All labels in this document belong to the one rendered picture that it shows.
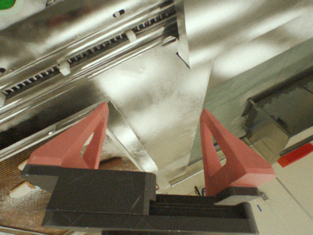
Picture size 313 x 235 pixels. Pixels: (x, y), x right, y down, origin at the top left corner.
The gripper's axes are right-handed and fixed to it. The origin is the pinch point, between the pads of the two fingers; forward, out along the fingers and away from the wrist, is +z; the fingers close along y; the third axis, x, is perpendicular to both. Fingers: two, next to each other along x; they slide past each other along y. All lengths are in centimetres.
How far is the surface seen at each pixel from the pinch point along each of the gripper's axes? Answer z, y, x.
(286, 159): 104, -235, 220
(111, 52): 20.0, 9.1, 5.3
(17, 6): 11.7, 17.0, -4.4
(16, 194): -1, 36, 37
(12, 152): 4.8, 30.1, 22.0
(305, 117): 125, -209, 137
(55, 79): 15.2, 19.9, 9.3
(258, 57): 43, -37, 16
